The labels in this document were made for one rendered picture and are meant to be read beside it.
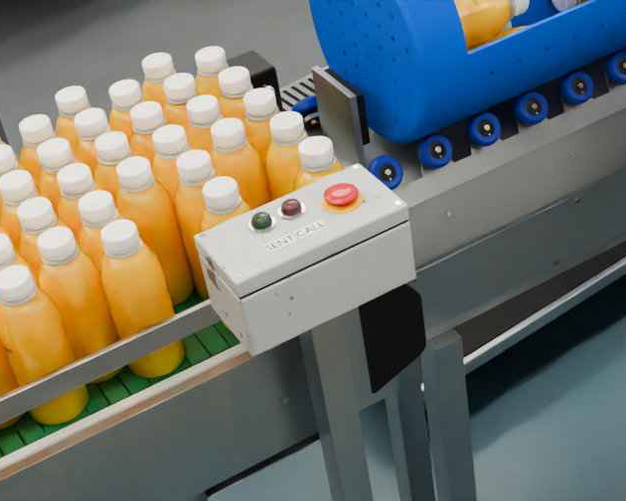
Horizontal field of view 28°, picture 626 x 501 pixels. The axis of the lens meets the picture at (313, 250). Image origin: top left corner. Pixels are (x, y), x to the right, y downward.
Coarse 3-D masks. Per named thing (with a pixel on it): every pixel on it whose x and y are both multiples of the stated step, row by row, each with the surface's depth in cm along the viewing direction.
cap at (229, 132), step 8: (224, 120) 146; (232, 120) 146; (240, 120) 146; (216, 128) 145; (224, 128) 145; (232, 128) 145; (240, 128) 145; (216, 136) 145; (224, 136) 144; (232, 136) 144; (240, 136) 145; (216, 144) 146; (224, 144) 145; (232, 144) 145
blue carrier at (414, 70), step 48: (336, 0) 158; (384, 0) 146; (432, 0) 144; (624, 0) 156; (336, 48) 164; (384, 48) 152; (432, 48) 145; (480, 48) 148; (528, 48) 152; (576, 48) 157; (384, 96) 157; (432, 96) 148; (480, 96) 153
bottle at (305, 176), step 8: (336, 160) 142; (304, 168) 140; (312, 168) 140; (320, 168) 140; (328, 168) 140; (336, 168) 141; (296, 176) 142; (304, 176) 140; (312, 176) 140; (320, 176) 140; (296, 184) 142; (304, 184) 140
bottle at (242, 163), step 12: (240, 144) 146; (252, 144) 148; (216, 156) 146; (228, 156) 146; (240, 156) 146; (252, 156) 147; (216, 168) 146; (228, 168) 146; (240, 168) 146; (252, 168) 147; (264, 168) 149; (240, 180) 146; (252, 180) 147; (264, 180) 149; (240, 192) 147; (252, 192) 148; (264, 192) 150; (252, 204) 149; (264, 204) 150
